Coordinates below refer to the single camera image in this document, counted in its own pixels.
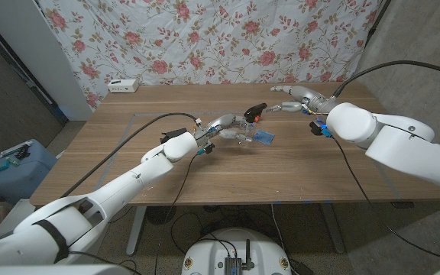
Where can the orange spiky stress ball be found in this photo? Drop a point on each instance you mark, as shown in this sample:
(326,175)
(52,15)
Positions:
(257,118)

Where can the grey table leg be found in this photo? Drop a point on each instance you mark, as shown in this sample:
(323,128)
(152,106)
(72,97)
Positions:
(334,233)

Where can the floral backdrop cloth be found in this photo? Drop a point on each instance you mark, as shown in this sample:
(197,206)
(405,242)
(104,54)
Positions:
(204,38)

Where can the blue storage case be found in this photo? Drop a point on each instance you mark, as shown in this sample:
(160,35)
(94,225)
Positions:
(17,179)

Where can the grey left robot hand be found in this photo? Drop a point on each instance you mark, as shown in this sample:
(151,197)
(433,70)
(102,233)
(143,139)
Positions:
(224,121)

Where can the teal hand tool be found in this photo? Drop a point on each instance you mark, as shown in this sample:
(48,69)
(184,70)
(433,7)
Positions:
(2,167)

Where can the white flat tool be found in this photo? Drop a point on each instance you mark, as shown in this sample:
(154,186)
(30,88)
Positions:
(15,149)

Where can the white wall panel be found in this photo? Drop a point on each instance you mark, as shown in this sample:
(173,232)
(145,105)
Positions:
(44,57)

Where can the black backdrop stand pole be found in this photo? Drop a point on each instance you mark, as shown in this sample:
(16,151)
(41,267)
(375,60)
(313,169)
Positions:
(376,19)

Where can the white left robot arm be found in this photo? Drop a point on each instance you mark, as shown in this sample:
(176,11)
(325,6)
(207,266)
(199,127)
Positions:
(128,183)

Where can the black card holder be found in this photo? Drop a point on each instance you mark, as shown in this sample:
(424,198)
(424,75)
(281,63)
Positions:
(172,134)

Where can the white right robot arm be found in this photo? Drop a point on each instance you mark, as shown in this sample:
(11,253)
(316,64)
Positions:
(403,149)

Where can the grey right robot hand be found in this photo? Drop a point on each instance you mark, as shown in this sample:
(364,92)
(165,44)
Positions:
(308,95)

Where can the black round fan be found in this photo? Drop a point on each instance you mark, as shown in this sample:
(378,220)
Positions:
(160,214)

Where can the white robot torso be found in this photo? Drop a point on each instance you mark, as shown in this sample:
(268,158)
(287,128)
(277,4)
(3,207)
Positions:
(235,248)

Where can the white table leg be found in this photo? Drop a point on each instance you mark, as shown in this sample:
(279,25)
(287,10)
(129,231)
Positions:
(136,233)

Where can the grey tape outline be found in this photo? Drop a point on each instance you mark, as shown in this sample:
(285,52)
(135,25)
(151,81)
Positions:
(147,114)

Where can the clear spray bottle black cap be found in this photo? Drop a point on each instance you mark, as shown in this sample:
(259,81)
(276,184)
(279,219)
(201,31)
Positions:
(254,110)

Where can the black clip tool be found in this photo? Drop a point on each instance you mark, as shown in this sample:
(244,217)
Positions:
(22,151)

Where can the white power strip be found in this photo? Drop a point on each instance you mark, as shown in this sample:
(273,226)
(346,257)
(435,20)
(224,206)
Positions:
(123,86)

